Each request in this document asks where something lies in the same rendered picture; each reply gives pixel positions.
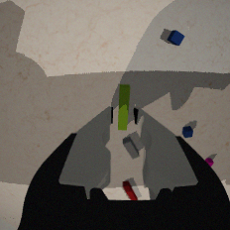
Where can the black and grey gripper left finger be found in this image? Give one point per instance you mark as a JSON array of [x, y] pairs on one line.
[[78, 164]]

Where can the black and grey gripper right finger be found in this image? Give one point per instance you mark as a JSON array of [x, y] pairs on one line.
[[170, 162]]

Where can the lime green rod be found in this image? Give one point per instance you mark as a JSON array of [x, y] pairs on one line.
[[124, 96]]

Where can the magenta rod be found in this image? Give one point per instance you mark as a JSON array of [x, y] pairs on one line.
[[209, 161]]

